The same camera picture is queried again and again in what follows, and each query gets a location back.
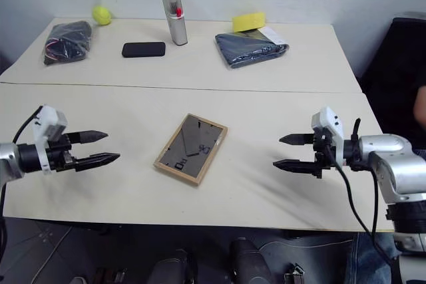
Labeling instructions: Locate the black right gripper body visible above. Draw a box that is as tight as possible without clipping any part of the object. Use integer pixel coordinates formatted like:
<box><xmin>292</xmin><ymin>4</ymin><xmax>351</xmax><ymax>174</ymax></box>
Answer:
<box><xmin>312</xmin><ymin>129</ymin><xmax>337</xmax><ymax>179</ymax></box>

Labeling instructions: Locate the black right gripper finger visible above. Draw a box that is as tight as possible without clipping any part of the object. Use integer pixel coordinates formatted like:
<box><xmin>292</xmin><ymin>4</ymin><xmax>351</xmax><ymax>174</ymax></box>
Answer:
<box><xmin>278</xmin><ymin>132</ymin><xmax>316</xmax><ymax>147</ymax></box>
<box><xmin>272</xmin><ymin>159</ymin><xmax>318</xmax><ymax>176</ymax></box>

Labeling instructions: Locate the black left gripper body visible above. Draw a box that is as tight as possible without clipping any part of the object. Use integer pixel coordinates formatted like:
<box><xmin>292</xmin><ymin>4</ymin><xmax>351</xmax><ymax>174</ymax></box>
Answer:
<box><xmin>45</xmin><ymin>132</ymin><xmax>83</xmax><ymax>174</ymax></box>

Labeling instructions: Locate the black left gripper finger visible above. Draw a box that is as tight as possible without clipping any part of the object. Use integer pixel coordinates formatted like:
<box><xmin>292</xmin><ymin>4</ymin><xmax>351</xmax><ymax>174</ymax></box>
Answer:
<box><xmin>75</xmin><ymin>152</ymin><xmax>121</xmax><ymax>173</ymax></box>
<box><xmin>71</xmin><ymin>130</ymin><xmax>109</xmax><ymax>146</ymax></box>

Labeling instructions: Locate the black oblong case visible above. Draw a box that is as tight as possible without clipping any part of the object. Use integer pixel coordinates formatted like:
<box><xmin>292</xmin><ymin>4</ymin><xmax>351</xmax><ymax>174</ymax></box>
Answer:
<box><xmin>121</xmin><ymin>41</ymin><xmax>167</xmax><ymax>59</ymax></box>

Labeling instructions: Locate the folded dark cloth in bag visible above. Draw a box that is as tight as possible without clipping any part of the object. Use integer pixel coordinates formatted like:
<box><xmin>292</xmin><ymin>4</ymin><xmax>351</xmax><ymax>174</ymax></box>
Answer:
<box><xmin>214</xmin><ymin>27</ymin><xmax>290</xmax><ymax>71</ymax></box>

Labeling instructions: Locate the person's blue jeans leg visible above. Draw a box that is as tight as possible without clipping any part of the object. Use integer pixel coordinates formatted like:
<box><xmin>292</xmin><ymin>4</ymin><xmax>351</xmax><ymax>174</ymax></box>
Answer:
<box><xmin>345</xmin><ymin>231</ymin><xmax>404</xmax><ymax>284</ymax></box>

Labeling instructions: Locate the black chair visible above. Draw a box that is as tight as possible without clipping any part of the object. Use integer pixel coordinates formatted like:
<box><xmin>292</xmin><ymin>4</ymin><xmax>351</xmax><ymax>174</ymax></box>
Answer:
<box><xmin>360</xmin><ymin>11</ymin><xmax>426</xmax><ymax>144</ymax></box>

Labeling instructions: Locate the yellow tennis ball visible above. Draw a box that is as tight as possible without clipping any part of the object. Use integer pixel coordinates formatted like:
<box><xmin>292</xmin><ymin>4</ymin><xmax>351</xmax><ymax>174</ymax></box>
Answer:
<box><xmin>91</xmin><ymin>5</ymin><xmax>112</xmax><ymax>27</ymax></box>

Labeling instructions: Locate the yellow sponge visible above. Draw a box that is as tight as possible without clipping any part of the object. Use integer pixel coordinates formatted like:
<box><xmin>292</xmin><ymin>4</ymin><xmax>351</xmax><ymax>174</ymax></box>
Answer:
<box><xmin>232</xmin><ymin>11</ymin><xmax>268</xmax><ymax>33</ymax></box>

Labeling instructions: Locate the tall clear plastic container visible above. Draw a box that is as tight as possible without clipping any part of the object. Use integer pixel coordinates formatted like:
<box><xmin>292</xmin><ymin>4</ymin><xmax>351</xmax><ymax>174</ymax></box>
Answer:
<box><xmin>156</xmin><ymin>0</ymin><xmax>189</xmax><ymax>47</ymax></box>

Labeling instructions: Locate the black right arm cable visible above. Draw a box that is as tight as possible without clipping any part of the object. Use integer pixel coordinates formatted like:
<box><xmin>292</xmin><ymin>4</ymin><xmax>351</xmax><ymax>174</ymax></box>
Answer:
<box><xmin>323</xmin><ymin>117</ymin><xmax>405</xmax><ymax>284</ymax></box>

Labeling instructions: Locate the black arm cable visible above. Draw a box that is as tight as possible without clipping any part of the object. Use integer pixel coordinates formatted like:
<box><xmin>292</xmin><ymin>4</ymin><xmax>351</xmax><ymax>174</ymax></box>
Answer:
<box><xmin>323</xmin><ymin>117</ymin><xmax>405</xmax><ymax>284</ymax></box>
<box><xmin>12</xmin><ymin>105</ymin><xmax>45</xmax><ymax>146</ymax></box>

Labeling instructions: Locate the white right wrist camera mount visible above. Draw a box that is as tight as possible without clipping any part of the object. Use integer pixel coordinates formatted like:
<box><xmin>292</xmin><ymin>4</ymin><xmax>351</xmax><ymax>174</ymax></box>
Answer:
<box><xmin>310</xmin><ymin>106</ymin><xmax>345</xmax><ymax>167</ymax></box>

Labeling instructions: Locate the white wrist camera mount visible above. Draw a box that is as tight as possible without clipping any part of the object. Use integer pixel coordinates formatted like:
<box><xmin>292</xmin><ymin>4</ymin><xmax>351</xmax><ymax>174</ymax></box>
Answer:
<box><xmin>33</xmin><ymin>105</ymin><xmax>69</xmax><ymax>177</ymax></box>
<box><xmin>310</xmin><ymin>106</ymin><xmax>345</xmax><ymax>167</ymax></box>

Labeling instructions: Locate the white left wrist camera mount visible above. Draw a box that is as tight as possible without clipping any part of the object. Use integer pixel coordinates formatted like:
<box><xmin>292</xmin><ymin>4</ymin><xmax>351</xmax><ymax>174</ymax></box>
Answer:
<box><xmin>33</xmin><ymin>105</ymin><xmax>69</xmax><ymax>177</ymax></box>

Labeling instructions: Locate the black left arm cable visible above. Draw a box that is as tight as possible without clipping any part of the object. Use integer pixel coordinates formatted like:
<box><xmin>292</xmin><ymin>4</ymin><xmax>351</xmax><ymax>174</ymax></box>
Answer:
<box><xmin>12</xmin><ymin>105</ymin><xmax>45</xmax><ymax>146</ymax></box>

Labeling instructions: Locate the wooden picture frame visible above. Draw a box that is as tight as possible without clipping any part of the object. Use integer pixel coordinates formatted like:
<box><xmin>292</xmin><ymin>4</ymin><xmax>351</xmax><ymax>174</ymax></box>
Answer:
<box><xmin>152</xmin><ymin>112</ymin><xmax>229</xmax><ymax>188</ymax></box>

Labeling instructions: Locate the black bag of cables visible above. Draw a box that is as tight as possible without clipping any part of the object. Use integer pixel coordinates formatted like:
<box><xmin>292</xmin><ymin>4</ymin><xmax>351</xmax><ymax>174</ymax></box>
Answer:
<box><xmin>43</xmin><ymin>21</ymin><xmax>93</xmax><ymax>67</ymax></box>

